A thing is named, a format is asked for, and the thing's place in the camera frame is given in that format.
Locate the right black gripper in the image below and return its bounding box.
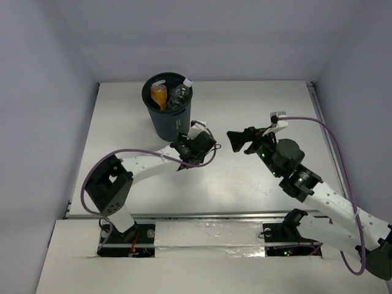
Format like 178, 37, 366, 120
227, 125, 282, 178

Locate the clear ribbed unlabelled bottle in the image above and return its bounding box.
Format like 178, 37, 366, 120
167, 78, 193, 110

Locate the orange juice bottle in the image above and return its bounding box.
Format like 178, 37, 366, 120
150, 84, 167, 110

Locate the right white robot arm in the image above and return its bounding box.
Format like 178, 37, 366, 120
227, 127, 391, 281

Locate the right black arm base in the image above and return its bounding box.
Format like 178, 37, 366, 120
258, 209, 322, 257

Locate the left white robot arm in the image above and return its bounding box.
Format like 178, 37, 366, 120
80, 121, 217, 243

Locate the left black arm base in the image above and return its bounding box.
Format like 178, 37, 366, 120
97, 220, 156, 258

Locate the dark grey plastic bin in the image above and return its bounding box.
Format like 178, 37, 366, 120
141, 72, 193, 141

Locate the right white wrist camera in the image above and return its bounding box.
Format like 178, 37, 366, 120
262, 111, 288, 137

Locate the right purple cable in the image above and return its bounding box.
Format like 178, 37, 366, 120
284, 116, 367, 275

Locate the aluminium table right rail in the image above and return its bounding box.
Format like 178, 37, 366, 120
306, 81, 352, 202

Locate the aluminium table rail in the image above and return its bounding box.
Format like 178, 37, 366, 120
306, 81, 352, 202
64, 211, 329, 219

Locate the aluminium table front rail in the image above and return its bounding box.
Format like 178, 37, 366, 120
64, 211, 329, 219

